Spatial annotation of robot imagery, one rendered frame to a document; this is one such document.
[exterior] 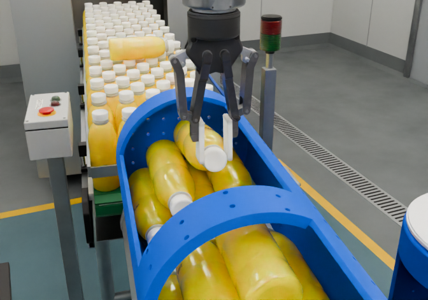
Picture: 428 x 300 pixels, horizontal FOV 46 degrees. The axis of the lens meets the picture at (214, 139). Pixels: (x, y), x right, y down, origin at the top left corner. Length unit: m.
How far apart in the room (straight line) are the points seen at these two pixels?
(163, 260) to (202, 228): 0.06
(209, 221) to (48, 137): 0.73
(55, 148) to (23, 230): 1.64
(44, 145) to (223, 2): 0.71
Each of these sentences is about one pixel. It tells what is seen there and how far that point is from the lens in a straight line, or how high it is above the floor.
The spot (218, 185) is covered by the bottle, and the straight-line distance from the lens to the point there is 0.89.
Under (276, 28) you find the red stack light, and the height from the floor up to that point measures 1.23.
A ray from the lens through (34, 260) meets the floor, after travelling 2.66.
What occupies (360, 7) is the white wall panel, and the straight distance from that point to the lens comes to 5.96.
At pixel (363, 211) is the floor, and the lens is 2.98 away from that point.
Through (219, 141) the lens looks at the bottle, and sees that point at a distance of 0.84.
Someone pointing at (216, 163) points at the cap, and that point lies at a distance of 0.80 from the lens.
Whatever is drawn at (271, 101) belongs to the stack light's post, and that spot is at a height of 1.00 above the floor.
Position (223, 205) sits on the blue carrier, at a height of 1.23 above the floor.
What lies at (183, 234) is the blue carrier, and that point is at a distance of 0.61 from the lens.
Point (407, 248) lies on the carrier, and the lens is 1.00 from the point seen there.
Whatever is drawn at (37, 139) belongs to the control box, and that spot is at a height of 1.05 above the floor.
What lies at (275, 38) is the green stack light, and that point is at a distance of 1.55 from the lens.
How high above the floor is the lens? 1.56
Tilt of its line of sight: 25 degrees down
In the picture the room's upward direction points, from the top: straight up
